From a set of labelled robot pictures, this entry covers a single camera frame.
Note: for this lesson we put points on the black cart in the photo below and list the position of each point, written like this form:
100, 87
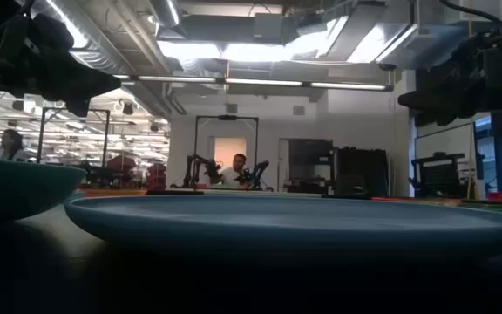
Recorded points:
439, 174

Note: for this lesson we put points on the teal plastic plate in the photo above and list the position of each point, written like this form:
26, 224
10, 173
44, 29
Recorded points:
15, 187

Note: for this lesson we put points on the dark shelf unit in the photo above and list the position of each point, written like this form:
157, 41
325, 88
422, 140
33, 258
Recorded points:
310, 165

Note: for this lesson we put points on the grey wall vent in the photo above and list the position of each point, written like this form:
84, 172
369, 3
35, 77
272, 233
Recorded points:
231, 108

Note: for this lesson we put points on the round silver air duct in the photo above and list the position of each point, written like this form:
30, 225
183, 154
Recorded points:
166, 11

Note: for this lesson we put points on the black cabinet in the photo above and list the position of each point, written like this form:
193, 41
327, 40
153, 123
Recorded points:
361, 172

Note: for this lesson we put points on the black background robot arm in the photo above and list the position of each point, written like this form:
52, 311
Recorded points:
198, 168
257, 173

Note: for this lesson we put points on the black frame camera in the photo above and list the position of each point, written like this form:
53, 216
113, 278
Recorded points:
227, 117

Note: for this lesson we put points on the blue window frame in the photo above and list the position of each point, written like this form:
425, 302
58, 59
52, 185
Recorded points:
501, 152

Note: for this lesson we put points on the red machine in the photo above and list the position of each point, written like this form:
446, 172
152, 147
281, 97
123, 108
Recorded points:
156, 174

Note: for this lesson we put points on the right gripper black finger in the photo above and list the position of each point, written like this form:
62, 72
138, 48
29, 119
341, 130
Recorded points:
438, 118
421, 100

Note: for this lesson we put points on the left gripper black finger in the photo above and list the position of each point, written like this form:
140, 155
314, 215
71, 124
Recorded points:
81, 108
94, 80

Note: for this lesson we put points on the ceiling light tube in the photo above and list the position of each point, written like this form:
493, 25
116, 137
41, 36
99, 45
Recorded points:
177, 79
263, 82
348, 86

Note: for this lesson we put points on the black metal frame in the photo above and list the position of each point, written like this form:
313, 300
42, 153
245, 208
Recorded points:
41, 135
195, 148

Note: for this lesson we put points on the large blue plastic plate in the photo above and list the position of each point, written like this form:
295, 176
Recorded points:
294, 227

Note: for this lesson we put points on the person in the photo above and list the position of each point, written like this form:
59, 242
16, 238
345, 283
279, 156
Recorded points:
10, 146
235, 172

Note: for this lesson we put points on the red box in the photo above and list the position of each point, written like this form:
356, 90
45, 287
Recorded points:
500, 196

